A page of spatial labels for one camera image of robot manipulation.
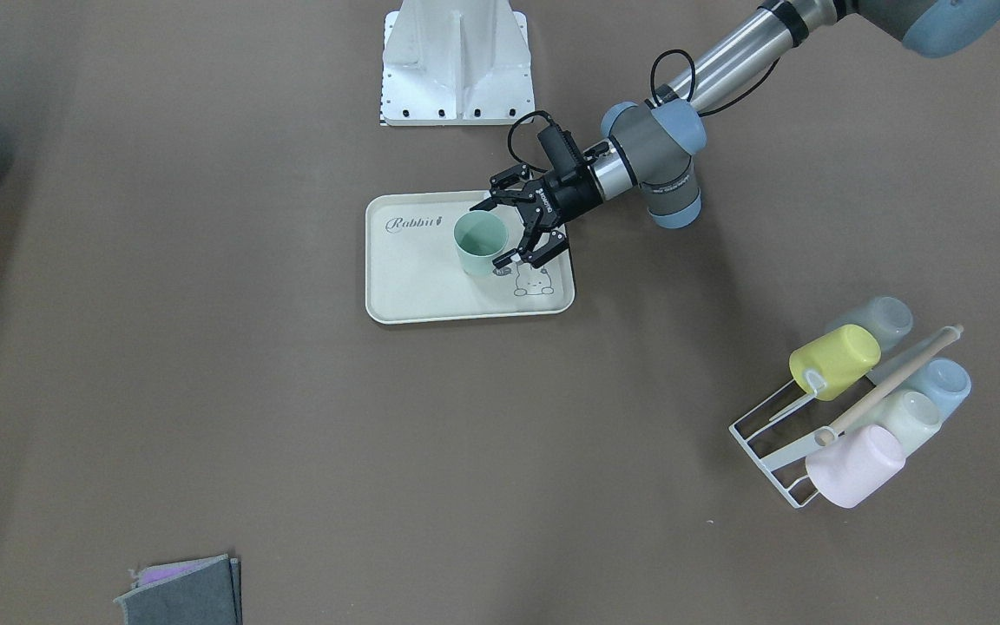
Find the green cup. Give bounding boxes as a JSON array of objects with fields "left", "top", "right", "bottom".
[{"left": 453, "top": 211, "right": 509, "bottom": 277}]

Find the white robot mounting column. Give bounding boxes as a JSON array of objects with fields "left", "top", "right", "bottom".
[{"left": 378, "top": 1, "right": 536, "bottom": 127}]

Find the folded grey cloth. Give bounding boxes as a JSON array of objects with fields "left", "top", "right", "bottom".
[{"left": 114, "top": 554, "right": 243, "bottom": 624}]

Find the white cup rack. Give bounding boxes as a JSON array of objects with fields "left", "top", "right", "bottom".
[{"left": 727, "top": 325, "right": 964, "bottom": 508}]

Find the yellow cup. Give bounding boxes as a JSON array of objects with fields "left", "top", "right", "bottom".
[{"left": 789, "top": 324, "right": 882, "bottom": 401}]

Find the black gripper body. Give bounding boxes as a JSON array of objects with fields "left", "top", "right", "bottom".
[{"left": 490, "top": 165, "right": 604, "bottom": 266}]

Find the grey cup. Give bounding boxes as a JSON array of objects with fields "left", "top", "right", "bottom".
[{"left": 823, "top": 296, "right": 914, "bottom": 353}]

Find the cream cup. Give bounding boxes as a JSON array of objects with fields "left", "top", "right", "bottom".
[{"left": 866, "top": 389, "right": 944, "bottom": 457}]

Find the cream rabbit print tray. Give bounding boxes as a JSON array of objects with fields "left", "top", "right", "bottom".
[{"left": 365, "top": 190, "right": 576, "bottom": 325}]

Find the pink cup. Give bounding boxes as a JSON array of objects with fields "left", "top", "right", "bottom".
[{"left": 806, "top": 424, "right": 906, "bottom": 508}]

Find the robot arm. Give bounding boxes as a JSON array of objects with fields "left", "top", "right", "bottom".
[{"left": 475, "top": 1, "right": 1000, "bottom": 270}]

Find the blue cup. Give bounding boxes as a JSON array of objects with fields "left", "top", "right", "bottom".
[{"left": 898, "top": 359, "right": 972, "bottom": 422}]

